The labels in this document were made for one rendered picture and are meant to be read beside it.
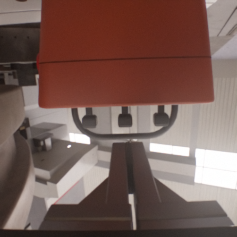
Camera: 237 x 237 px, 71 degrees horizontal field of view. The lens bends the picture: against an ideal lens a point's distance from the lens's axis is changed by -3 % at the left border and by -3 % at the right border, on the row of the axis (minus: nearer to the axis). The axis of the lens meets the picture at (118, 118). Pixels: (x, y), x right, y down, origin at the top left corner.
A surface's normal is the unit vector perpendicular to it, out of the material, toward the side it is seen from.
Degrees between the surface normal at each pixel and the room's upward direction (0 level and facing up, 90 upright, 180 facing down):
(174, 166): 90
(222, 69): 90
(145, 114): 90
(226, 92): 90
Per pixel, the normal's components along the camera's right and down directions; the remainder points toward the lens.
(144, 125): -0.39, 0.25
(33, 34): 0.37, 0.22
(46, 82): -0.18, 0.12
